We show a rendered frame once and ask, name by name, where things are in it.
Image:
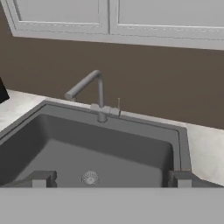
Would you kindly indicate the dark grey sink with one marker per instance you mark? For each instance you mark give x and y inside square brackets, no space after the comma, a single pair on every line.
[99,145]

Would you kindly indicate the grey tap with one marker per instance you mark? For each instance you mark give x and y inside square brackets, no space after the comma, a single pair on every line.
[100,96]

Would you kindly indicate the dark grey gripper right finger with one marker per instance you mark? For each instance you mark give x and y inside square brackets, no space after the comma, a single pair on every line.
[183,178]

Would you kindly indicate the black appliance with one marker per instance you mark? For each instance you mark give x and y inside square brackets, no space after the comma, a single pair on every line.
[2,92]

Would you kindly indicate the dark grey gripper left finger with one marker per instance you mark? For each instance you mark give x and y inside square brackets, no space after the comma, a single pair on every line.
[40,178]

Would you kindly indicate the white cupboard door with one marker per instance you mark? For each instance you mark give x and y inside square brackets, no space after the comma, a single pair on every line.
[58,14]
[172,17]

